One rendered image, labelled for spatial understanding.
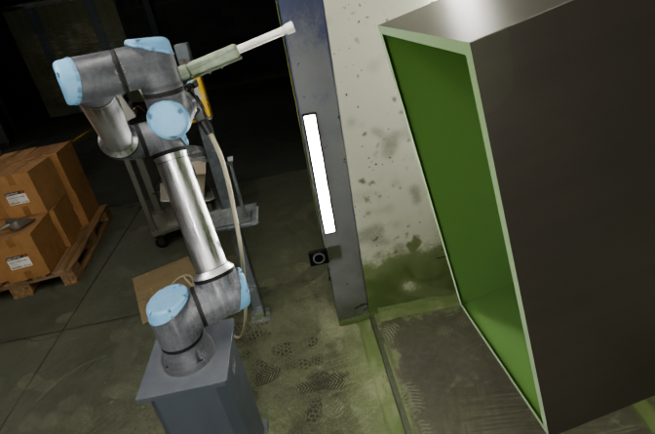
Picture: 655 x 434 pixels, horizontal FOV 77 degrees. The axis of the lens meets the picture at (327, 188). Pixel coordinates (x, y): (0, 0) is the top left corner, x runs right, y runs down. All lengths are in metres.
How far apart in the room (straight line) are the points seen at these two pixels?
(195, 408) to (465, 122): 1.36
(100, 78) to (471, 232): 1.35
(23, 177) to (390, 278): 2.92
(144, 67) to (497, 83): 0.70
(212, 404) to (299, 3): 1.54
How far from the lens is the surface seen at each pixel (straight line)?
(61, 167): 4.32
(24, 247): 3.80
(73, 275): 3.85
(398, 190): 2.10
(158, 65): 0.97
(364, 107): 1.92
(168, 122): 0.98
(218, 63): 1.28
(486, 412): 2.11
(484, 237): 1.77
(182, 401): 1.66
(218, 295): 1.51
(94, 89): 0.98
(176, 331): 1.53
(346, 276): 2.31
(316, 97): 1.87
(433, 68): 1.42
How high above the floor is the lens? 1.75
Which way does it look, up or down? 25 degrees down
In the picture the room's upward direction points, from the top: 10 degrees counter-clockwise
